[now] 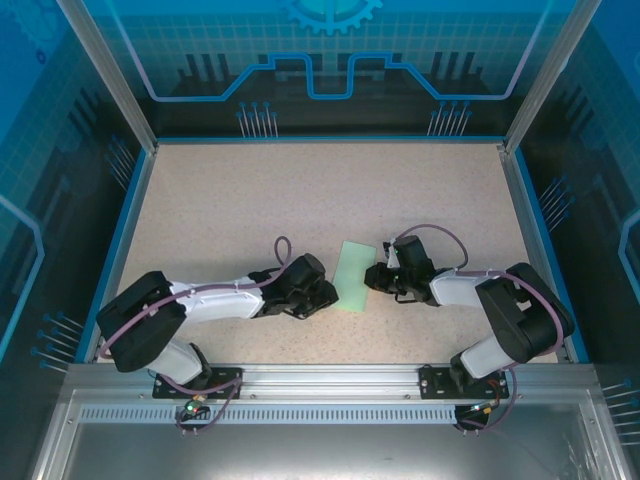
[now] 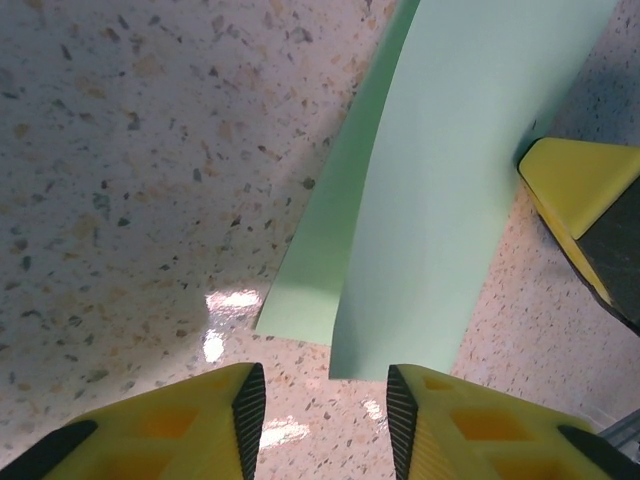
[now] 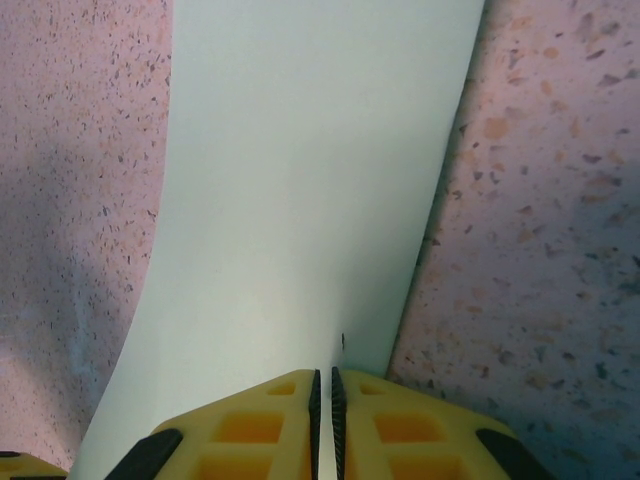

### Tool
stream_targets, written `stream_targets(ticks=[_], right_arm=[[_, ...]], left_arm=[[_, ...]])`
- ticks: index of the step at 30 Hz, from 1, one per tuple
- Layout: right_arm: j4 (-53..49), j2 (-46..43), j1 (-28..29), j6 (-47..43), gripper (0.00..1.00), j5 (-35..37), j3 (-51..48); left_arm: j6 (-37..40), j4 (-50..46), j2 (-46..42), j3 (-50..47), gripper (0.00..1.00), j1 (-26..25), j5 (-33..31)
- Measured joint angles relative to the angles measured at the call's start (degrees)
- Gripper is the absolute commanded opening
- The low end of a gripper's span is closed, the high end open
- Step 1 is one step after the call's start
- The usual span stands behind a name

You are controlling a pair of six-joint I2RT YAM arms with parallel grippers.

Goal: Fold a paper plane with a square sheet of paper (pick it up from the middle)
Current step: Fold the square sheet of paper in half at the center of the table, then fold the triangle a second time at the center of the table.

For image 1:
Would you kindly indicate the blue edged aluminium side rail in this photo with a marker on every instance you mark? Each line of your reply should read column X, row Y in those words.
column 122, row 250
column 533, row 250

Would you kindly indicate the light green cloth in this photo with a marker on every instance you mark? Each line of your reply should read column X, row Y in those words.
column 355, row 275

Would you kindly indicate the steel tray plate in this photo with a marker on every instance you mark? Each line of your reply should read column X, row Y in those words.
column 320, row 450

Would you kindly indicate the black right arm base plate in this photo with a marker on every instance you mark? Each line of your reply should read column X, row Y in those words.
column 432, row 382

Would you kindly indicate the aluminium table edge rail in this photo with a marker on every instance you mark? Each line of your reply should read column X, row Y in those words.
column 325, row 141

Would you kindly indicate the aluminium frame post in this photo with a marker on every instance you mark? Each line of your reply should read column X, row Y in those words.
column 547, row 75
column 112, row 75

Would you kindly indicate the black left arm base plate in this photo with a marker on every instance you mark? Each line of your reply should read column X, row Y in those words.
column 220, row 372

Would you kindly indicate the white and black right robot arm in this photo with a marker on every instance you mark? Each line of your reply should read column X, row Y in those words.
column 450, row 290

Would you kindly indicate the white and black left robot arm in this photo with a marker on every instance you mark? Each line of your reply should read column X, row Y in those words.
column 215, row 300

